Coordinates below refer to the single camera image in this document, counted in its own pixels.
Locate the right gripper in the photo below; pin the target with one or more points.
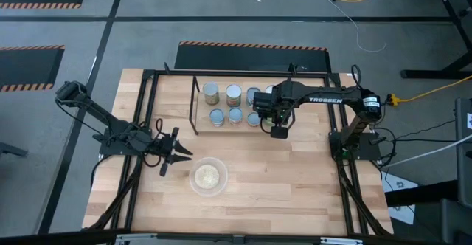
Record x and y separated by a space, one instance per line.
284 103

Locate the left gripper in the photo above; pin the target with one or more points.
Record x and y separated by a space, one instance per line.
160 149

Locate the green label tin can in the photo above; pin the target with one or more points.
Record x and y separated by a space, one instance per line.
269 89

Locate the blue white peaches can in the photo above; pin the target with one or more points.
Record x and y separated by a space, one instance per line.
250 95

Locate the large blue tomato can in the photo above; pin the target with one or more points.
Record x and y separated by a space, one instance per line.
233 91

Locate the small oranges tin can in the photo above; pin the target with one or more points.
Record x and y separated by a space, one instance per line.
217 116

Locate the olive tan label can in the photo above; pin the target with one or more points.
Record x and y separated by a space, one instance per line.
210 90

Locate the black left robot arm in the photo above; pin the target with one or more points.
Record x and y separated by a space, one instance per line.
96 109

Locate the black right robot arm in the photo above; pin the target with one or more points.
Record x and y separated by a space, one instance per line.
324 98

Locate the white plastic bowl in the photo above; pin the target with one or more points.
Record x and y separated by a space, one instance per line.
208 176

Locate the grey chair leg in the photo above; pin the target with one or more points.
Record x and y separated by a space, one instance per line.
13 150

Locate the white paper sheet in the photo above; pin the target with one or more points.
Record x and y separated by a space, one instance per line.
403 213

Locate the grey cabinet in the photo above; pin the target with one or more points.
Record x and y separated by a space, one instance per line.
464 171

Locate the wooden shelf black metal frame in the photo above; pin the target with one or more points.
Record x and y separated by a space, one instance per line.
203 125

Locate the black aluminium table frame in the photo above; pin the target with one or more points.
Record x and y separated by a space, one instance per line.
177 74

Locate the silver aluminium bracket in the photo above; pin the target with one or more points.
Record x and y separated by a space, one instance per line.
136 239
341 241

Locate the black desk leg frame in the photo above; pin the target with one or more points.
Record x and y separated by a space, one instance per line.
424 74

